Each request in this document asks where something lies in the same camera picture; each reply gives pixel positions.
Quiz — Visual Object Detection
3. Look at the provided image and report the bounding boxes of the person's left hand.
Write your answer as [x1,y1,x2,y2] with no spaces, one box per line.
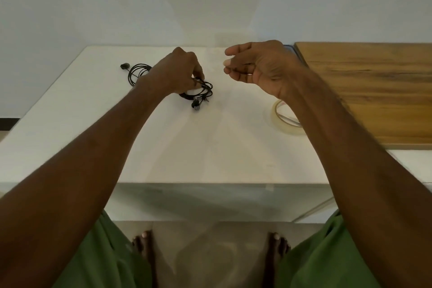
[145,47,205,96]

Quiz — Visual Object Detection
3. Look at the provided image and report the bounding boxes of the person's right hand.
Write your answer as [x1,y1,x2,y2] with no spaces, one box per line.
[223,40,305,99]

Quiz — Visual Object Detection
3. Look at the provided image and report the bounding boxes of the black wired earphones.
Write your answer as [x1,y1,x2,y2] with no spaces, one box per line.
[120,62,214,112]

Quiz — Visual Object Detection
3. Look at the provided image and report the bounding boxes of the person's left forearm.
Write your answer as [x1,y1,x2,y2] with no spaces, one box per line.
[0,75,168,288]

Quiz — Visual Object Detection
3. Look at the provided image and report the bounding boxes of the person's right forearm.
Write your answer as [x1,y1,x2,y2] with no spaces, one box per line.
[279,66,432,288]

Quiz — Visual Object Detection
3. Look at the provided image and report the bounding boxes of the clear adhesive tape roll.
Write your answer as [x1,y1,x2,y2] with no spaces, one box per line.
[272,99,306,137]

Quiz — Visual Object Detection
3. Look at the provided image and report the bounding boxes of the brown wooden board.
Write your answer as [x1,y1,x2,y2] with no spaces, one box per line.
[293,41,432,150]

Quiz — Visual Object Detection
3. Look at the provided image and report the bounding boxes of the person's left foot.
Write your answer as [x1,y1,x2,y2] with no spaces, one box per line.
[132,230,158,288]

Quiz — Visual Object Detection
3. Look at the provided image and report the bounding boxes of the person's foot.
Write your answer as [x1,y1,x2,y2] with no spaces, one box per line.
[263,232,291,288]
[132,230,158,288]

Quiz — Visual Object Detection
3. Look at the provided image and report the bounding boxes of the person's right foot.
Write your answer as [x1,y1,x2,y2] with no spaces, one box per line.
[263,232,291,288]

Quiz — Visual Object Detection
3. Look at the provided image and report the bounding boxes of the green garment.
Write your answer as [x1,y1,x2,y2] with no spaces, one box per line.
[51,209,383,288]

